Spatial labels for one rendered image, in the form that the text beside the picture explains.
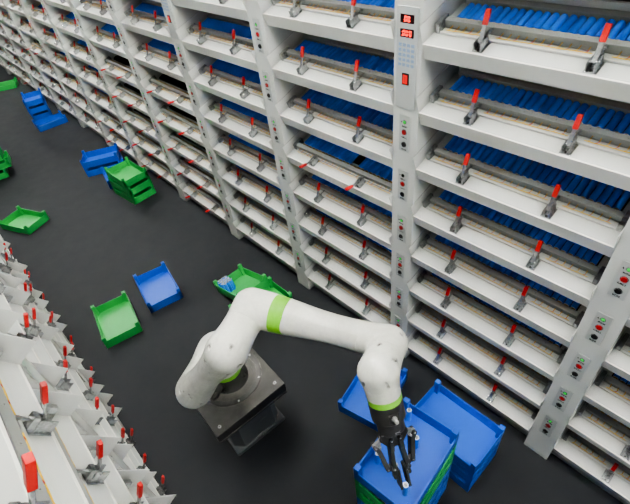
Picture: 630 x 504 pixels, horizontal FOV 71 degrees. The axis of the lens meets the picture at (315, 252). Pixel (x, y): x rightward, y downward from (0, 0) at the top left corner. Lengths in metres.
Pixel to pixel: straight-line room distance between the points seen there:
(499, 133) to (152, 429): 1.89
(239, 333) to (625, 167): 1.04
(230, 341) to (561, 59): 1.06
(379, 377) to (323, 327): 0.24
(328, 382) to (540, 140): 1.44
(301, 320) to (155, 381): 1.31
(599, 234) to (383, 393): 0.68
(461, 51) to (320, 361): 1.56
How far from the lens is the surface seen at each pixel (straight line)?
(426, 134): 1.50
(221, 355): 1.26
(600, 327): 1.49
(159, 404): 2.38
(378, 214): 1.87
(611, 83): 1.16
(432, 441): 1.64
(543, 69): 1.20
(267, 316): 1.31
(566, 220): 1.36
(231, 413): 1.82
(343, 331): 1.26
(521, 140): 1.29
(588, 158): 1.25
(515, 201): 1.39
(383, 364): 1.14
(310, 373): 2.25
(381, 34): 1.44
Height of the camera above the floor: 1.89
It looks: 42 degrees down
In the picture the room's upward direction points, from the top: 8 degrees counter-clockwise
